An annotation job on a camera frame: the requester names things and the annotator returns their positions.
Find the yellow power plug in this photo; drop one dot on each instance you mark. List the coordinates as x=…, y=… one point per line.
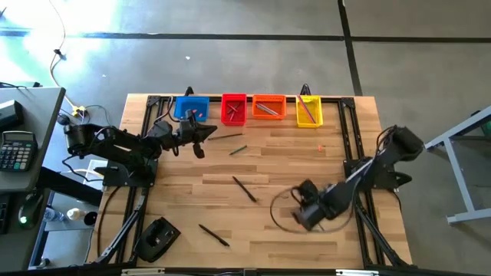
x=79, y=111

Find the black desk calculator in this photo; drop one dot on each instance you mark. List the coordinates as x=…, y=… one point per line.
x=17, y=153

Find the blue plastic bin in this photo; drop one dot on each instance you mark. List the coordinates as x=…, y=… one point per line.
x=182, y=111

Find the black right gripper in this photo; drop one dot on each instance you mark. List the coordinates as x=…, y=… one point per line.
x=311, y=216

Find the small white bottle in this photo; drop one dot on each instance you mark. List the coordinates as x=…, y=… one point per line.
x=74, y=214

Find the black computer mouse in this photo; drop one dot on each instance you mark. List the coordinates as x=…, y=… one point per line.
x=30, y=209

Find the dark brown pencil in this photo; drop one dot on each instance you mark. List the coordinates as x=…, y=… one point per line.
x=226, y=136

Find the black desk beam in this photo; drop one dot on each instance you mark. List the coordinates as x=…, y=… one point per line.
x=65, y=184

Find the yellow plastic bin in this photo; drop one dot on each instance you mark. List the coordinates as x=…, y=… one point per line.
x=318, y=119

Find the silver metal bracket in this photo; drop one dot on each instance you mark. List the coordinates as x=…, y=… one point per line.
x=142, y=272
x=356, y=273

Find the black round cap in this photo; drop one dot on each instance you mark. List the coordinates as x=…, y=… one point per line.
x=90, y=218

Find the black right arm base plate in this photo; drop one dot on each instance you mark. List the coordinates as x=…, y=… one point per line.
x=401, y=179

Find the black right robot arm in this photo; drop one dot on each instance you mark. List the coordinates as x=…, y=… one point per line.
x=399, y=143

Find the white paper sheet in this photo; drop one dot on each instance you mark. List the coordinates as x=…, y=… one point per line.
x=94, y=166

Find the black box device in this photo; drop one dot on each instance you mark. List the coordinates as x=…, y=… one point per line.
x=9, y=115

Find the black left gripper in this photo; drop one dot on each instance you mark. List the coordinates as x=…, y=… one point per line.
x=187, y=134

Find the black aluminium table frame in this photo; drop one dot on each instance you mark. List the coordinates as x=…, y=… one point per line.
x=215, y=99

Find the purple pen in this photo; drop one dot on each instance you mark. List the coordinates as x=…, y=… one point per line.
x=270, y=109

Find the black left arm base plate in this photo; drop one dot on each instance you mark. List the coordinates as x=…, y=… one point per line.
x=115, y=178

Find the light blue pen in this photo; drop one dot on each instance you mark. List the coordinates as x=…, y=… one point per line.
x=264, y=110

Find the red plastic bin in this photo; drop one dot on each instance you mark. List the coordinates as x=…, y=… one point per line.
x=241, y=119

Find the dark green crayon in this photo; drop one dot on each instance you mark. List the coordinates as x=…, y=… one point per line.
x=232, y=109

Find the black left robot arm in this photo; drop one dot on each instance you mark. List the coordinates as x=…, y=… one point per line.
x=115, y=143

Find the grey desk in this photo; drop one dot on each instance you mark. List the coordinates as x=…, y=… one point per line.
x=46, y=115

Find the grey metal table frame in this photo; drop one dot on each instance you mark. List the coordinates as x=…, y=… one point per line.
x=458, y=172

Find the black frame clamp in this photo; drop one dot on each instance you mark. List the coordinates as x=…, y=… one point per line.
x=305, y=91
x=189, y=92

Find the black pen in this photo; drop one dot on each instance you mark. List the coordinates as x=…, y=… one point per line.
x=244, y=189
x=213, y=235

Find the orange pencil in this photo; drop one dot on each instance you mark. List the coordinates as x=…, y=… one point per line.
x=303, y=105

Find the black keyboard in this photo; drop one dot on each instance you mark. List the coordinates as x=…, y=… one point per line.
x=4, y=214

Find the orange plastic bin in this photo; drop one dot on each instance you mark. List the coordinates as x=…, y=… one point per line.
x=269, y=99

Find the clear water bottle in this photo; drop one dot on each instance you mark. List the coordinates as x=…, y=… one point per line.
x=53, y=215

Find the black plastic cradle device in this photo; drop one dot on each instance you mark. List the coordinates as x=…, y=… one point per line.
x=157, y=239

